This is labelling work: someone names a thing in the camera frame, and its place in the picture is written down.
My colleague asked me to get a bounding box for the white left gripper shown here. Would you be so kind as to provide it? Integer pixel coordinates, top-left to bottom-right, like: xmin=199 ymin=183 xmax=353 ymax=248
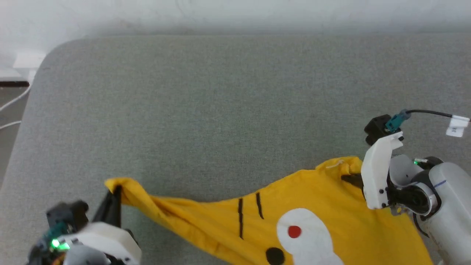
xmin=72 ymin=185 xmax=142 ymax=265

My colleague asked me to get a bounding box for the grey fabric sofa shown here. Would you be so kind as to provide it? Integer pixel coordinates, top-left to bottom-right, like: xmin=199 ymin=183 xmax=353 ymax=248
xmin=0 ymin=35 xmax=471 ymax=265

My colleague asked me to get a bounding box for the white cable label tag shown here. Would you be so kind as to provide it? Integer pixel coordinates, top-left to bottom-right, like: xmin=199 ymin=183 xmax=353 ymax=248
xmin=446 ymin=114 xmax=471 ymax=138

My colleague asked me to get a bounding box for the yellow cartoon print garment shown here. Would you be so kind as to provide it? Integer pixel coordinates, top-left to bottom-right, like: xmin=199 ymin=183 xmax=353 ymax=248
xmin=105 ymin=156 xmax=435 ymax=265

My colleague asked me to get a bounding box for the black cable with teal connector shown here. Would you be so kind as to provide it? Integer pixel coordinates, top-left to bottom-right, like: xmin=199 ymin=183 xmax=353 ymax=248
xmin=385 ymin=109 xmax=454 ymax=133

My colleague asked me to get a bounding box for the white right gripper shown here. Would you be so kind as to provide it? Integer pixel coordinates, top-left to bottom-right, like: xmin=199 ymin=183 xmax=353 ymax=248
xmin=341 ymin=131 xmax=424 ymax=211

